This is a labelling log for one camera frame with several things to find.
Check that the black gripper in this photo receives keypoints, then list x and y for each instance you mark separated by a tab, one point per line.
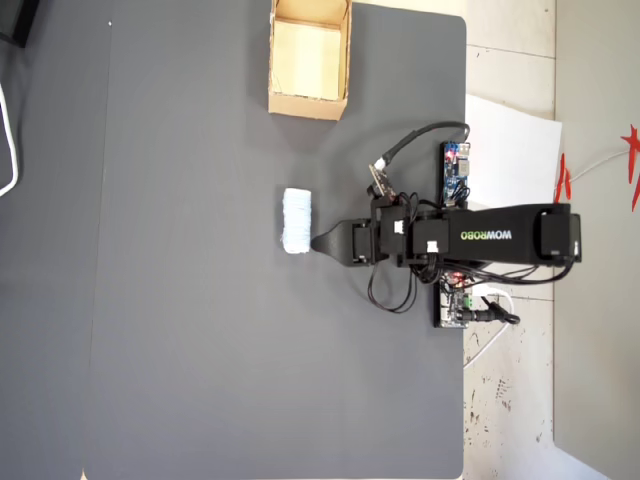
387	245

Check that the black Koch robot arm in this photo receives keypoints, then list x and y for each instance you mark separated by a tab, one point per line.
500	240

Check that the open cardboard box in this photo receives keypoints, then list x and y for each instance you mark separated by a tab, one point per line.
307	107

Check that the black box-shaped object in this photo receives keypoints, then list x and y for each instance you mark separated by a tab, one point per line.
15	20

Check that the circuit board with green terminal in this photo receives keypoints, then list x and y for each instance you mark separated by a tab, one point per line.
450	307

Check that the blue circuit board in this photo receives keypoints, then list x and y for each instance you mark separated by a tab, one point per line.
452	170

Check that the white paper sheet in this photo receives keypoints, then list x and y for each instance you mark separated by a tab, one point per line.
515	160

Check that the small camera circuit board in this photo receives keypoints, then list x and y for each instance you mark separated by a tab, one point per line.
381	181

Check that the white curved frame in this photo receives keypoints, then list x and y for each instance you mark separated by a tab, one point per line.
14	160

